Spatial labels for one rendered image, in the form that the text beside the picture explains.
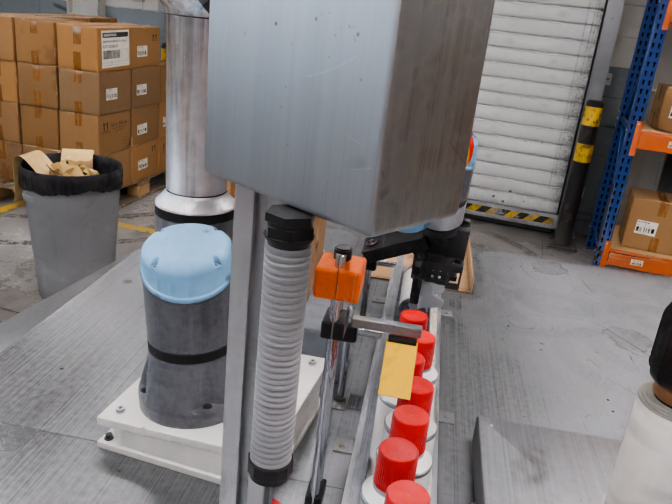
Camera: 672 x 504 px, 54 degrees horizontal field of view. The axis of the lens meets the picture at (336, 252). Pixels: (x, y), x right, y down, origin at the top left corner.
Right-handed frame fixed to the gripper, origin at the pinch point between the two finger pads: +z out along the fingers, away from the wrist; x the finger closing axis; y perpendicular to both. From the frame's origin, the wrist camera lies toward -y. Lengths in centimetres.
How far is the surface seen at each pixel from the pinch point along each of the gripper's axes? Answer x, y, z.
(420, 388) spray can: -45, 1, -34
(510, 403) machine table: -14.0, 18.3, 4.9
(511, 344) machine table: 6.3, 20.4, 12.3
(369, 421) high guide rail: -38.9, -3.3, -18.3
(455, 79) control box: -47, 0, -66
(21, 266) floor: 134, -195, 147
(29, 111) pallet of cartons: 239, -243, 120
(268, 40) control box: -46, -12, -66
